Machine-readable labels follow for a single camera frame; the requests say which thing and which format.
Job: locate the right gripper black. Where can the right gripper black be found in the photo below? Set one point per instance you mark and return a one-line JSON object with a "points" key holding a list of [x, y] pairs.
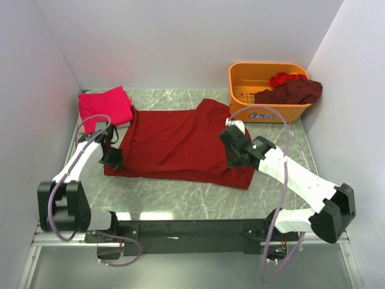
{"points": [[232, 162]]}

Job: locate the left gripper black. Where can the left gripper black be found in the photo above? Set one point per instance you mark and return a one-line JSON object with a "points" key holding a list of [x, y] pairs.
{"points": [[117, 161]]}

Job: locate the red t shirt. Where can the red t shirt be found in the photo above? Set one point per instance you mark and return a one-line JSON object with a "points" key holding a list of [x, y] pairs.
{"points": [[180, 145]]}

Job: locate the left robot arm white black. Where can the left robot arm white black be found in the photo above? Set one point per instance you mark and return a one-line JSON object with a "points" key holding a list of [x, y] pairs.
{"points": [[62, 202]]}

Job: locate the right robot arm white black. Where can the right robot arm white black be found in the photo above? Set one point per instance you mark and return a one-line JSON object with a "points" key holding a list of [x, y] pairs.
{"points": [[331, 207]]}

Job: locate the folded pink t shirt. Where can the folded pink t shirt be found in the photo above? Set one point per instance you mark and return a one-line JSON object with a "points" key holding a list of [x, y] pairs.
{"points": [[114, 103]]}

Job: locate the orange plastic basket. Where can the orange plastic basket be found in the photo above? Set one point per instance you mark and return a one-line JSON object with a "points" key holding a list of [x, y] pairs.
{"points": [[248, 78]]}

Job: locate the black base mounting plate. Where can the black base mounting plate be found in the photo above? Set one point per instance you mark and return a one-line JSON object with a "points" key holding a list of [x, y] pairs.
{"points": [[181, 236]]}

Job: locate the bright red cloth in basket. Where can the bright red cloth in basket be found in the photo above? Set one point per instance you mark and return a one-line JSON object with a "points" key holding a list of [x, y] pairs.
{"points": [[282, 77]]}

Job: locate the dark maroon t shirt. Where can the dark maroon t shirt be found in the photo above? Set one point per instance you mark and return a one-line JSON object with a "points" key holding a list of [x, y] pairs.
{"points": [[298, 92]]}

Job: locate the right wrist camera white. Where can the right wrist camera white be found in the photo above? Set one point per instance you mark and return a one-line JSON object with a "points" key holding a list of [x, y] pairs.
{"points": [[238, 123]]}

